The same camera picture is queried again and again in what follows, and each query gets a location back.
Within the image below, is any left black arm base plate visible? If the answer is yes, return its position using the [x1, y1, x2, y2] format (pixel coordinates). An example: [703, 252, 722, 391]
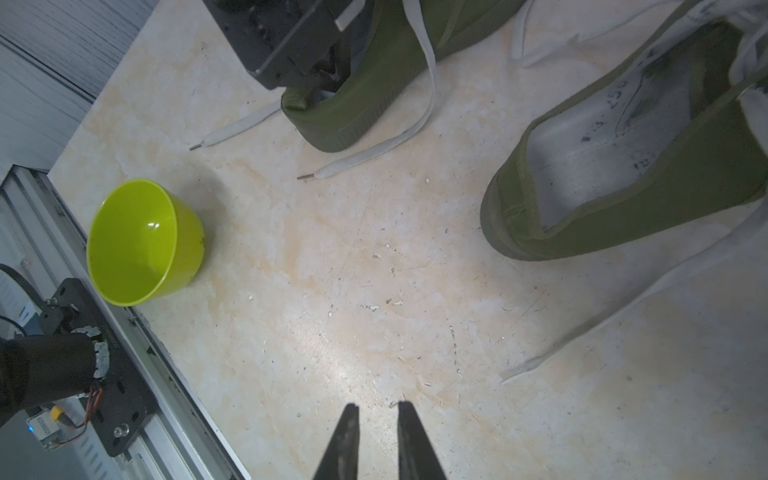
[41, 278, 158, 457]

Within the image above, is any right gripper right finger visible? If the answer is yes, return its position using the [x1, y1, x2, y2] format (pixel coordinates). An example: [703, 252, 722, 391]
[397, 401, 447, 480]

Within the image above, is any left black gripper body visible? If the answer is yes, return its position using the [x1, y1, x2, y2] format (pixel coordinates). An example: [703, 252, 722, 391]
[204, 0, 366, 90]

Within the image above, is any lime green bowl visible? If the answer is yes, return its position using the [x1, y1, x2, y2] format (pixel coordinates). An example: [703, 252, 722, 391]
[87, 178, 205, 307]

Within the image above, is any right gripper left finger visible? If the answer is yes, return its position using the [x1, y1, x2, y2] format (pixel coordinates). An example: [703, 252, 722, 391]
[313, 403, 360, 480]

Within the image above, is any olive green shoe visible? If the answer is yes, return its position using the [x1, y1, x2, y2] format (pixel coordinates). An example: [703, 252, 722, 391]
[189, 0, 529, 181]
[479, 0, 768, 385]

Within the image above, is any aluminium front rail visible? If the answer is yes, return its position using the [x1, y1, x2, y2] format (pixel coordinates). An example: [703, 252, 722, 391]
[1, 166, 246, 479]

